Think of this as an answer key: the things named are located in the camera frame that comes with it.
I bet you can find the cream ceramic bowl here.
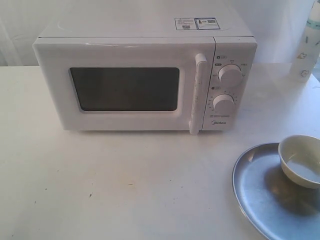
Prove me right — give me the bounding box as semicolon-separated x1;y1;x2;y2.
278;135;320;189

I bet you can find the white microwave oven body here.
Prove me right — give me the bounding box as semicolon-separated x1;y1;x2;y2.
35;2;257;131

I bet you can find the white lower timer knob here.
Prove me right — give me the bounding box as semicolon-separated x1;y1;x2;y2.
212;94;235;115

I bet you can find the white upper power knob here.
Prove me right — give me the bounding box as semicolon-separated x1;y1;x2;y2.
218;64;243;87

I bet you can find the round metal tray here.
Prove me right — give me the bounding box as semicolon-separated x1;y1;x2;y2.
232;142;320;240

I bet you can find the white patterned bottle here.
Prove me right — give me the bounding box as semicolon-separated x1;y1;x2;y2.
289;0;320;83

